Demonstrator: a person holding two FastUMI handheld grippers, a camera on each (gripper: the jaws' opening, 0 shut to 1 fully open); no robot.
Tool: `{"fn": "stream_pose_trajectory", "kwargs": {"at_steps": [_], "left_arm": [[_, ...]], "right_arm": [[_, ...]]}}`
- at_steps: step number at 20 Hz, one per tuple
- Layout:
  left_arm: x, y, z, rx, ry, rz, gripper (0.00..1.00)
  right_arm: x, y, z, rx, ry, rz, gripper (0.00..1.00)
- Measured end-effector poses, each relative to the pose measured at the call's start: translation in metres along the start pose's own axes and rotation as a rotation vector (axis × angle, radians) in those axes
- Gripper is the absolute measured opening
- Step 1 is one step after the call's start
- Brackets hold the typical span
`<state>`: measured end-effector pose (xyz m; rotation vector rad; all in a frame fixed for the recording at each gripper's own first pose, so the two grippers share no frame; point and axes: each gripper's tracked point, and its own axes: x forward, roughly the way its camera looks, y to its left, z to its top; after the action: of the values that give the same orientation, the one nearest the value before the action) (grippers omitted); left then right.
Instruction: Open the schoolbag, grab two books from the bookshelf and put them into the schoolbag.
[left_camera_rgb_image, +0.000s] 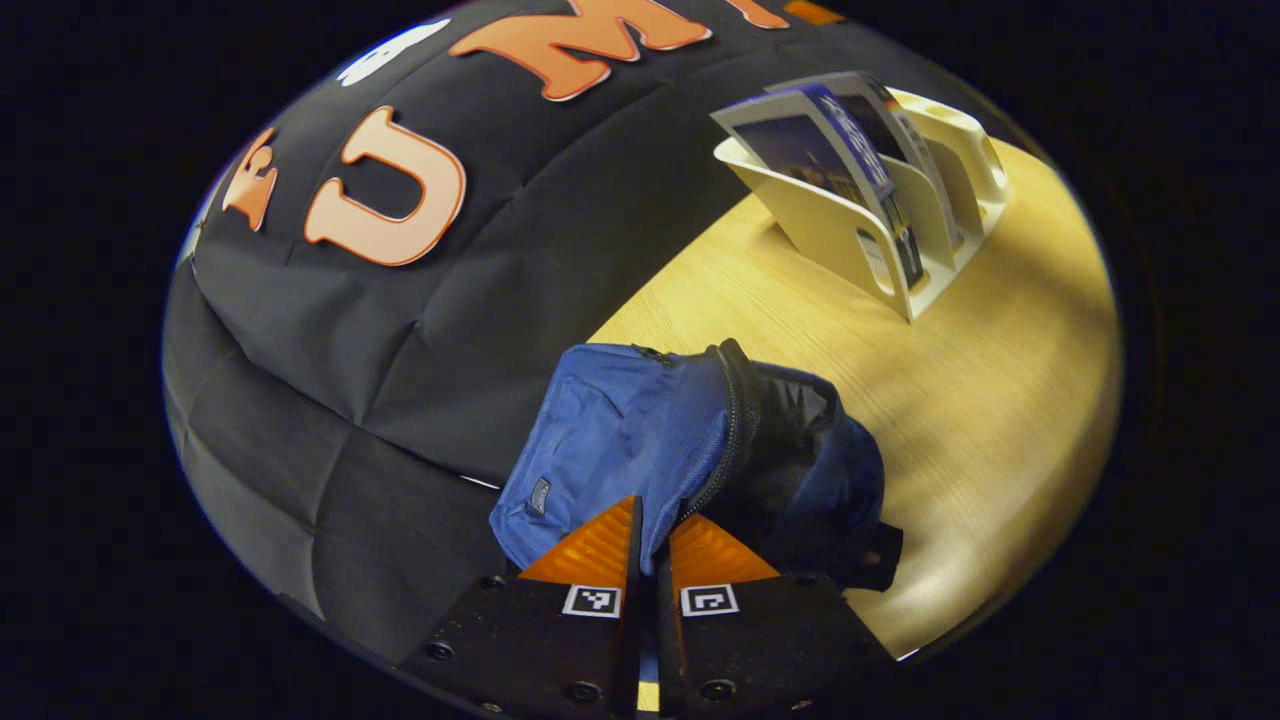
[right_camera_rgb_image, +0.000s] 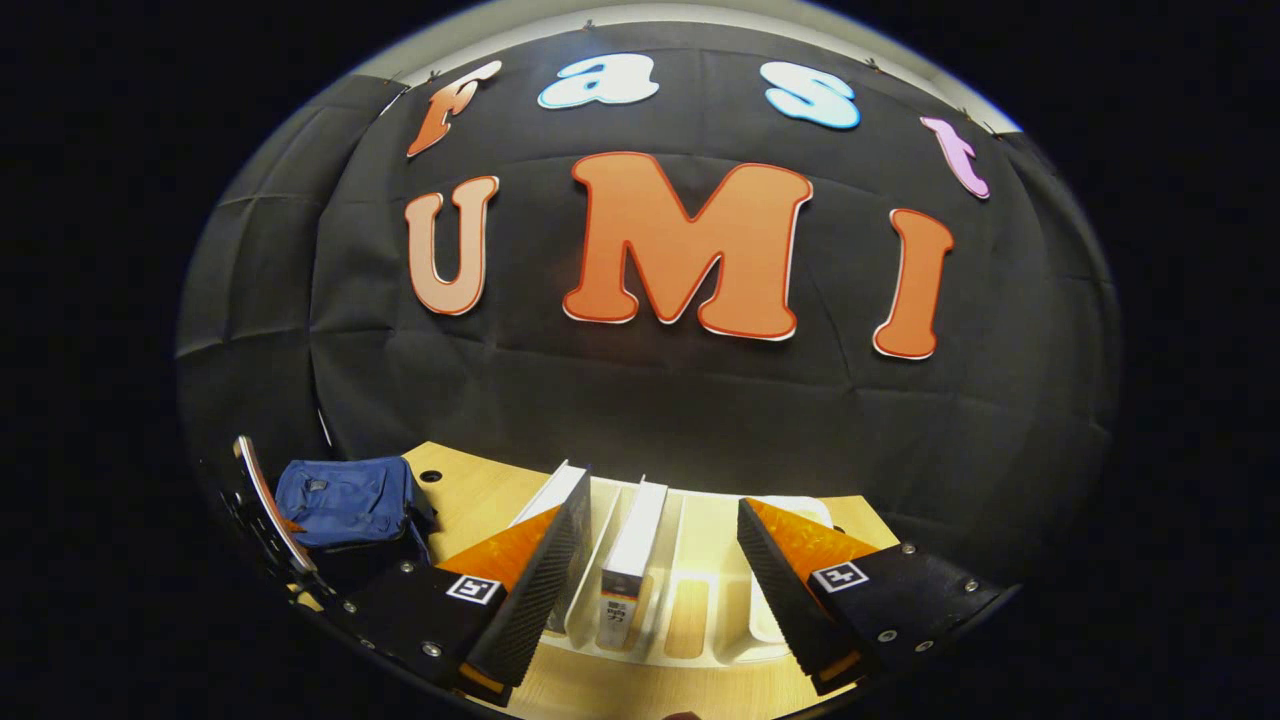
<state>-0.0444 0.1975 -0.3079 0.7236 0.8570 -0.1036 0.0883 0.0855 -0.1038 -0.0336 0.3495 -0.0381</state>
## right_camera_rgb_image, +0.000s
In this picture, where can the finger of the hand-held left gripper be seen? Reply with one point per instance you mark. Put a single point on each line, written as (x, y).
(272, 500)

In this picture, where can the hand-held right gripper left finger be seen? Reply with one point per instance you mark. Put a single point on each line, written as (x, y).
(535, 600)

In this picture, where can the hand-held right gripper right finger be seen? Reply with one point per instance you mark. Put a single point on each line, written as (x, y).
(785, 590)

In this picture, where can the blue schoolbag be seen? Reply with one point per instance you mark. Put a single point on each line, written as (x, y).
(345, 500)

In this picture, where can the white bookshelf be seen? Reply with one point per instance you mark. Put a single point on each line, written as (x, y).
(695, 545)

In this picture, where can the white book with dark cover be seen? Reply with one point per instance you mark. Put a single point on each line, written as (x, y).
(630, 540)
(550, 490)

